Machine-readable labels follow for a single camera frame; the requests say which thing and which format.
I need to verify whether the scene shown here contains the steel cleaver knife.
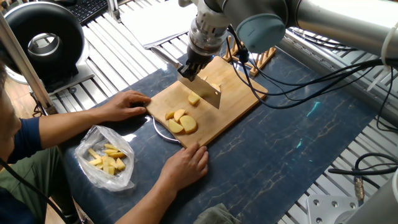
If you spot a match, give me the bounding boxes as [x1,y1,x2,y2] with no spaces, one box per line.
[149,47,222,110]

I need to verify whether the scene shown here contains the person's right hand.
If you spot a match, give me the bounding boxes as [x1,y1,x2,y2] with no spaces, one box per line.
[159,143,210,192]

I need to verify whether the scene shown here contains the bamboo cutting board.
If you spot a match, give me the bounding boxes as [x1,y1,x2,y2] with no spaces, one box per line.
[147,56,268,150]

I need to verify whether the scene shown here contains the person's right forearm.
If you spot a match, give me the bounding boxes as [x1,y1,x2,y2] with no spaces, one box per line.
[114,177,175,224]

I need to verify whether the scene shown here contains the dark blue marble mat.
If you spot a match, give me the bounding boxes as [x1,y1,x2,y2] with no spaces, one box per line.
[59,53,387,224]

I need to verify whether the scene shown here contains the black keyboard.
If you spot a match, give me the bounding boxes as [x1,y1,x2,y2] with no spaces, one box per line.
[59,0,111,27]

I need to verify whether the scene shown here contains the wooden pole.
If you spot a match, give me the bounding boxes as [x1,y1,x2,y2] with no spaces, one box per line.
[0,12,58,120]

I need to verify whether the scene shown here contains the metal mounting plate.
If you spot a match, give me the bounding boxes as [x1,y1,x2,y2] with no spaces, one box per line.
[305,194,366,224]

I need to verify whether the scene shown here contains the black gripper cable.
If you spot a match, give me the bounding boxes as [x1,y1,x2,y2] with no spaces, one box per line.
[225,28,398,108]

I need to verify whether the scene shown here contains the person's left hand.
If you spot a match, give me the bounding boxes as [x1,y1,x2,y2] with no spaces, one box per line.
[99,90,152,123]

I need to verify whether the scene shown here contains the olive trousers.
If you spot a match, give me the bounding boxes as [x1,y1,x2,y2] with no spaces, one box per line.
[0,146,85,224]

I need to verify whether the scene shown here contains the person's left forearm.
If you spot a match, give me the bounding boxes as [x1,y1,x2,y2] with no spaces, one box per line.
[12,105,111,162]

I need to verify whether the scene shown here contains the plastic bag of potato sticks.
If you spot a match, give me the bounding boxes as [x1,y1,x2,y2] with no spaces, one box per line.
[75,122,136,191]

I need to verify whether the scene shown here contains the white sheet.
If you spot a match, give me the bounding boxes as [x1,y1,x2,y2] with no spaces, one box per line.
[120,0,195,50]

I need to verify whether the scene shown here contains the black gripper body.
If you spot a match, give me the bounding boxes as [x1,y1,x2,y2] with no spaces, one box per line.
[188,31,223,67]

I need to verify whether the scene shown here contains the black round ring lamp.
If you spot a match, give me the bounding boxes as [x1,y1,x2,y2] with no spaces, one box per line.
[0,2,94,94]

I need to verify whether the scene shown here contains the grey-green cloth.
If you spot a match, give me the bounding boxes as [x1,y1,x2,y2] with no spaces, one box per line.
[192,202,242,224]

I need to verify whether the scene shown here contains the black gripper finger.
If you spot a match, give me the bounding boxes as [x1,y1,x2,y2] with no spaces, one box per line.
[178,58,200,82]
[197,62,211,80]

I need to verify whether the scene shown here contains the black cable with plug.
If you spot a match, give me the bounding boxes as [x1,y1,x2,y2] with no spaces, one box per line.
[328,152,398,189]

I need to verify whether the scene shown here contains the wooden knife rack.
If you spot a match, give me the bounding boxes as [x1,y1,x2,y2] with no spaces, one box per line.
[224,37,278,78]

